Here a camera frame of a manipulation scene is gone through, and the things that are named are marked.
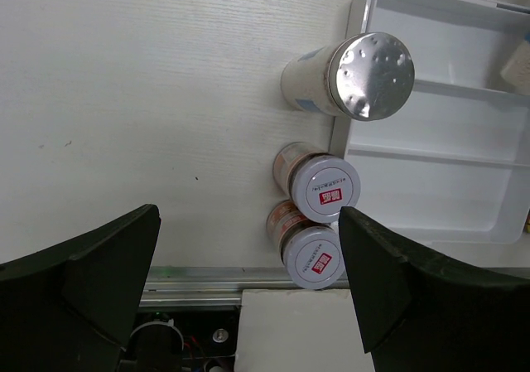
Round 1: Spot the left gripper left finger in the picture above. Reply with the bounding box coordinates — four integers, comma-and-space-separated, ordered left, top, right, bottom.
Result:
1, 204, 160, 371

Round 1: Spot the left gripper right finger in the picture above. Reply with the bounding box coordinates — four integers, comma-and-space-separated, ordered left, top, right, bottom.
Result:
339, 207, 529, 371

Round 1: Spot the yellow small bottle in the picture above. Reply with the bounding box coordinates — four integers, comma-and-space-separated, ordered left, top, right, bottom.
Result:
523, 212, 530, 234

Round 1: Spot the brown spice jar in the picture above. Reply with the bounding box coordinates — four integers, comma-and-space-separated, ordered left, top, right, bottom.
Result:
272, 142, 361, 224
267, 200, 345, 290

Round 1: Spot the blue-label shaker bottle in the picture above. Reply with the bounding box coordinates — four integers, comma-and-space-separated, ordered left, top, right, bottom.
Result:
500, 32, 529, 95
281, 32, 415, 122

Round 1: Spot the white divided tray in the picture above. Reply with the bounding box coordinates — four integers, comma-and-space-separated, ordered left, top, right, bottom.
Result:
331, 0, 529, 244

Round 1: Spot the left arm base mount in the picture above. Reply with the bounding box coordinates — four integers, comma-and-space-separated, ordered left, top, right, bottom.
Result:
115, 306, 240, 371

